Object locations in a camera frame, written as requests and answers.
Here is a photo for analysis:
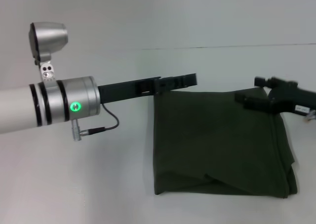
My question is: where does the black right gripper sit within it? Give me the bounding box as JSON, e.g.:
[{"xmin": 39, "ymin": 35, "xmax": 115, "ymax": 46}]
[{"xmin": 234, "ymin": 76, "xmax": 316, "ymax": 117}]

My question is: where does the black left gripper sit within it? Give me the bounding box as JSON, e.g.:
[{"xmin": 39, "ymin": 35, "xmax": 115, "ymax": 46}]
[{"xmin": 97, "ymin": 73, "xmax": 198, "ymax": 104}]

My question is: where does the dark green FREE t-shirt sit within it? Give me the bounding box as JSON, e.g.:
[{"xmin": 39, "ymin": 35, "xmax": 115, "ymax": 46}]
[{"xmin": 153, "ymin": 87, "xmax": 298, "ymax": 199}]

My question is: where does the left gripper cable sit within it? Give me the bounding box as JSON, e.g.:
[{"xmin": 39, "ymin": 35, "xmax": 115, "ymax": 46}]
[{"xmin": 71, "ymin": 103, "xmax": 119, "ymax": 142}]

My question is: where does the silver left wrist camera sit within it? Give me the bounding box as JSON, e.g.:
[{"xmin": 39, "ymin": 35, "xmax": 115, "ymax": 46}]
[{"xmin": 28, "ymin": 22, "xmax": 69, "ymax": 83}]

